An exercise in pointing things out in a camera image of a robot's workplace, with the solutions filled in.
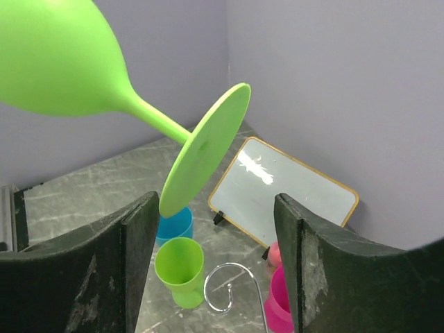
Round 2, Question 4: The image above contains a green wine glass on table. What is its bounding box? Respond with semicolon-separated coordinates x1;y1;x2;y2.
155;237;205;309

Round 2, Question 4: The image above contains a green wine glass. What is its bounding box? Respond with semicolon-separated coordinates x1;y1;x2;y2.
1;1;251;217
155;237;205;309

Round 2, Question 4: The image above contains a small whiteboard with wooden frame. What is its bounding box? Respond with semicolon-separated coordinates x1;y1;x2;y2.
207;136;360;260

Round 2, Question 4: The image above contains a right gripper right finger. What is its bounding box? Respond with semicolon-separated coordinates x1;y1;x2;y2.
273;193;443;332

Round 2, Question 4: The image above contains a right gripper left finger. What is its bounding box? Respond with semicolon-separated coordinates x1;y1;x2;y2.
1;191;160;332

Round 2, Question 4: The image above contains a chrome wine glass rack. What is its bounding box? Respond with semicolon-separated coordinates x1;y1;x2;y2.
203;262;270;333

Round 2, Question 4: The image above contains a small pink bottle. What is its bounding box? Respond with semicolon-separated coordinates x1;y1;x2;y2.
267;241;282;274

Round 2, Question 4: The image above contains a blue wine glass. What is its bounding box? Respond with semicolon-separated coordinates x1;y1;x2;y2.
155;206;194;246

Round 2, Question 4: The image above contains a pink wine glass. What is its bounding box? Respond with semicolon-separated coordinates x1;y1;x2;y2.
264;265;294;333

